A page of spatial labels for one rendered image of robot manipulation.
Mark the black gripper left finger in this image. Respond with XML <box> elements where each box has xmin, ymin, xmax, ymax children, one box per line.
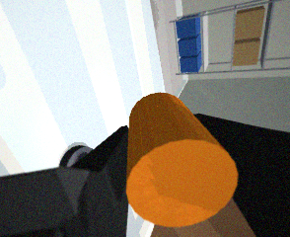
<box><xmin>0</xmin><ymin>125</ymin><xmax>129</xmax><ymax>237</ymax></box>

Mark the orange knob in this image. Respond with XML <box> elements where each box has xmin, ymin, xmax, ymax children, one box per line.
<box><xmin>126</xmin><ymin>92</ymin><xmax>238</xmax><ymax>226</ymax></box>

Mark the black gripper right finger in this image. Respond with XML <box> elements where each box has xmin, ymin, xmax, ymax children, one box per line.
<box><xmin>194</xmin><ymin>114</ymin><xmax>290</xmax><ymax>237</ymax></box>

